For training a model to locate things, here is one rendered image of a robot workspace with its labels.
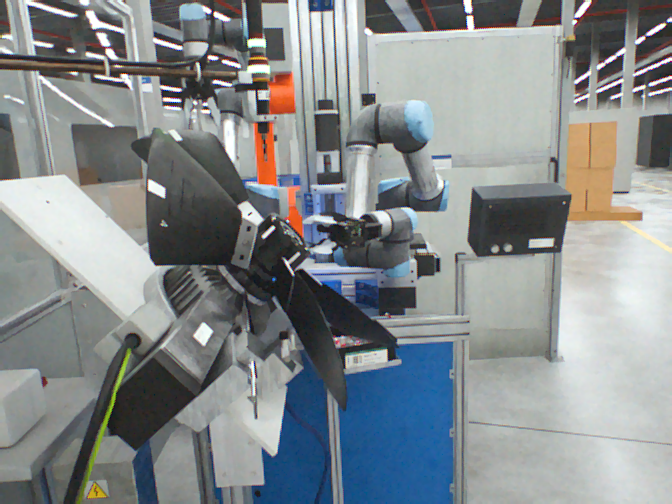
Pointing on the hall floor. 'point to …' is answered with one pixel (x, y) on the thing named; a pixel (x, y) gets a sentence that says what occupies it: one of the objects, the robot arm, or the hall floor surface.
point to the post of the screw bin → (333, 447)
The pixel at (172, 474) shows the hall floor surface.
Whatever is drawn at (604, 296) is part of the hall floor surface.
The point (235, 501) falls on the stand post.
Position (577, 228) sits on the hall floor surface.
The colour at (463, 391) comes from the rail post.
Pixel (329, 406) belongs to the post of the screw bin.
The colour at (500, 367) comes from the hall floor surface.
